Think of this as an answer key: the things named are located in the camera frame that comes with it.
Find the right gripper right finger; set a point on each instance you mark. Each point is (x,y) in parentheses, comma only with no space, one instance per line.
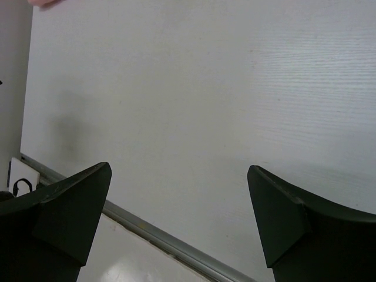
(306,237)

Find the salmon pink t shirt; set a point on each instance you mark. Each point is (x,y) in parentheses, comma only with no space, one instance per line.
(42,3)

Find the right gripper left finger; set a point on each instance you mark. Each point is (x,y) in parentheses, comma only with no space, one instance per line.
(47,234)

